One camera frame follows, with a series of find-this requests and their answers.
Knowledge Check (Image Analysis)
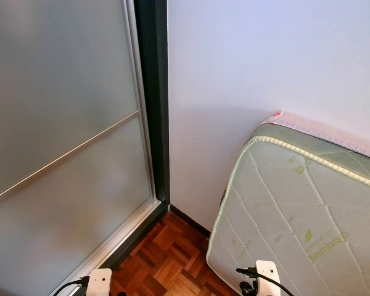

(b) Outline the frosted glass sliding door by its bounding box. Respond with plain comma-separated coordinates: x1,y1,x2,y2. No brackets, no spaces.
0,0,155,296

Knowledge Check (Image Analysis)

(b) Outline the dark door frame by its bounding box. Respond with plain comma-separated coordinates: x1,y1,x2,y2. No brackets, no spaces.
102,0,171,272

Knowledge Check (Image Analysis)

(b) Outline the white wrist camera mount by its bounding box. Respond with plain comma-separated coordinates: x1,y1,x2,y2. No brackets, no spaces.
86,268,113,296
254,261,281,296

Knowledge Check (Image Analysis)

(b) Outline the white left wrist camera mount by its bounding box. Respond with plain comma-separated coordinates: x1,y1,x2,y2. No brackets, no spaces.
86,268,113,296

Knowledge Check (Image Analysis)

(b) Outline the dark skirting board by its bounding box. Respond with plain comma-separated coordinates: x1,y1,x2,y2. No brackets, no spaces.
170,205,212,238

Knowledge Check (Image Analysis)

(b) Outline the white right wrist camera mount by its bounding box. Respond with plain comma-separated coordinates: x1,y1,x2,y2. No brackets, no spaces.
254,261,281,296

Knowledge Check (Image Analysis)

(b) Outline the pink fabric strip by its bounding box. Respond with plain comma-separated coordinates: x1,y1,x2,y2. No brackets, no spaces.
261,111,370,162

